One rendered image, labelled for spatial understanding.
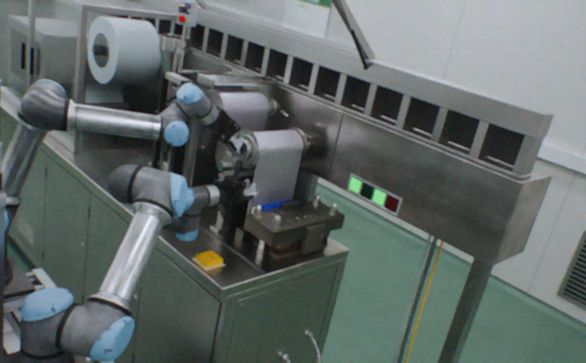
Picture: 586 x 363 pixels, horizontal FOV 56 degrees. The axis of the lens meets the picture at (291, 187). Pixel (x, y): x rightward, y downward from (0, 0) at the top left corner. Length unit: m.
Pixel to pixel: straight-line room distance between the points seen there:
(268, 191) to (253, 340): 0.57
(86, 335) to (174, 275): 0.76
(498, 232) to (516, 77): 2.59
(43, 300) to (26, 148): 0.60
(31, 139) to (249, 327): 0.97
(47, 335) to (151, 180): 0.47
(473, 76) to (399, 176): 2.54
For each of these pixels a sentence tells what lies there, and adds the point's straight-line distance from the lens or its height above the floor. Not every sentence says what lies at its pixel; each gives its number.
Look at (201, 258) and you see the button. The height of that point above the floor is 0.92.
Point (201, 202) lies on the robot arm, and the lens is 1.93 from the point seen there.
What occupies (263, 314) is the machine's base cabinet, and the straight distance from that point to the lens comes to 2.09.
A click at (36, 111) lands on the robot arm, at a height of 1.39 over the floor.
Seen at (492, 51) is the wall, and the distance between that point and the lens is 4.46.
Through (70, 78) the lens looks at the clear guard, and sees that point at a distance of 2.87.
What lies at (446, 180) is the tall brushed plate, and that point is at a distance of 1.95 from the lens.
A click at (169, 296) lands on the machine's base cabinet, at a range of 2.20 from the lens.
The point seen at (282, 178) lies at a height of 1.14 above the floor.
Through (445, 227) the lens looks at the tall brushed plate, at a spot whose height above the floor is 1.19.
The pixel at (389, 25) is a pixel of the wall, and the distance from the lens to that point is 4.95.
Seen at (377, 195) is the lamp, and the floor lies 1.19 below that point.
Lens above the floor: 1.88
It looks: 21 degrees down
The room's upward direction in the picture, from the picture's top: 12 degrees clockwise
